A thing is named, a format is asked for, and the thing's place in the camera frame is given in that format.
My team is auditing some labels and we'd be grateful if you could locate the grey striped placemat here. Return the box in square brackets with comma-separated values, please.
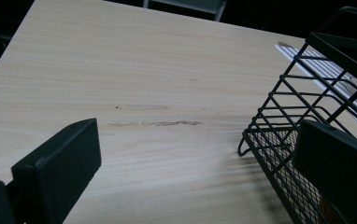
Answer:
[273, 43, 357, 119]

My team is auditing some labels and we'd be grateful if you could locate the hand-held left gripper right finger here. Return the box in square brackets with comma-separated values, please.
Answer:
[293, 119, 357, 224]

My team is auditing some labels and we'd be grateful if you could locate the black wire basket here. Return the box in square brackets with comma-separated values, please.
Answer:
[236, 6, 357, 224]

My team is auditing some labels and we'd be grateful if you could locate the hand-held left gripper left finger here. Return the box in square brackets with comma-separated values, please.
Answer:
[10, 118, 103, 224]

